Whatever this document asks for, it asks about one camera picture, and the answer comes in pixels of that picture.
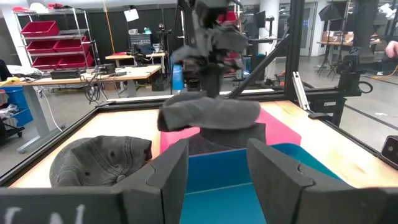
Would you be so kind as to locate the person's hand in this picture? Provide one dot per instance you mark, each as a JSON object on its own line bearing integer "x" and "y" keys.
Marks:
{"x": 392, "y": 49}

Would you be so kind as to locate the black studio light stand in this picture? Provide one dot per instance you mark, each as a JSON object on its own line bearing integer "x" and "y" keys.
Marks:
{"x": 329, "y": 12}

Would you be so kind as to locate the blue storage crate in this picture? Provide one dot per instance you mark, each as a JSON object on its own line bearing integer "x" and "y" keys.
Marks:
{"x": 17, "y": 115}

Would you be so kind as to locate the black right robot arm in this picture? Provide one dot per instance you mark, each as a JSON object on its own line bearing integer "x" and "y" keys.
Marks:
{"x": 211, "y": 12}

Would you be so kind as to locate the dark gray hat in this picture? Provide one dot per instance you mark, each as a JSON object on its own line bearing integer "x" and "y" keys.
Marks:
{"x": 233, "y": 137}

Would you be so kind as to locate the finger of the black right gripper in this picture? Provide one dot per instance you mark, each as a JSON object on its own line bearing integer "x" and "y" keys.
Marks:
{"x": 217, "y": 81}
{"x": 207, "y": 79}

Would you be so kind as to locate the white paper sheet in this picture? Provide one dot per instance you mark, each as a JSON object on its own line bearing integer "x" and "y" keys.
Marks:
{"x": 131, "y": 15}

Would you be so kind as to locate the pink plastic bin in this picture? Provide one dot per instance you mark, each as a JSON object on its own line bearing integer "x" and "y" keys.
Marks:
{"x": 276, "y": 130}

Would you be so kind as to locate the gray washed baseball cap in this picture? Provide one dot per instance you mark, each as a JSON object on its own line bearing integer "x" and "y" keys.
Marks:
{"x": 99, "y": 158}

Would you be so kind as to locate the silver aluminium bar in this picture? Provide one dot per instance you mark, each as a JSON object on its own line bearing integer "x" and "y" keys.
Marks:
{"x": 301, "y": 91}

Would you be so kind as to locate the black rig frame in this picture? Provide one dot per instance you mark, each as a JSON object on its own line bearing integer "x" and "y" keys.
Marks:
{"x": 293, "y": 46}

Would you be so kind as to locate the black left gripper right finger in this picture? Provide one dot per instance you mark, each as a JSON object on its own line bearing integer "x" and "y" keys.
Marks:
{"x": 273, "y": 180}

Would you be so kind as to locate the small wooden table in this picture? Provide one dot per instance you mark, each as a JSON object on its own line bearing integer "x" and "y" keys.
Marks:
{"x": 124, "y": 56}

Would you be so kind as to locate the black flat device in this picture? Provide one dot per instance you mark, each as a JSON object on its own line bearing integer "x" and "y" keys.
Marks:
{"x": 65, "y": 74}

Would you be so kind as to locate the long wooden desk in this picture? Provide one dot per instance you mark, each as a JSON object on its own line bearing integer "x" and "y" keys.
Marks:
{"x": 133, "y": 73}

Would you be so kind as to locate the blue standing panel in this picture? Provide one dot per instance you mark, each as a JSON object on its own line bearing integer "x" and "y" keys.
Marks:
{"x": 178, "y": 77}

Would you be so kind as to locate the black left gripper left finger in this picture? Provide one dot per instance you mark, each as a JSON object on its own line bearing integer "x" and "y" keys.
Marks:
{"x": 171, "y": 174}

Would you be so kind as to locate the gray knit beanie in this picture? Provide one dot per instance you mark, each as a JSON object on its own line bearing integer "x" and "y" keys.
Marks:
{"x": 211, "y": 112}

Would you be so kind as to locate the blue plastic bin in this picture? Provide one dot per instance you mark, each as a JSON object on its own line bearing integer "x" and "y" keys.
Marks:
{"x": 217, "y": 174}

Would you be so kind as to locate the red storage bin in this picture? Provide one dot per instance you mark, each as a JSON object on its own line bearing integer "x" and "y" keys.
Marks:
{"x": 76, "y": 60}
{"x": 42, "y": 46}
{"x": 40, "y": 28}
{"x": 71, "y": 45}
{"x": 46, "y": 62}

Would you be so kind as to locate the black table-level camera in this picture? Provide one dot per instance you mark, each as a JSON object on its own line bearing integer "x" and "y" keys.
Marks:
{"x": 391, "y": 152}

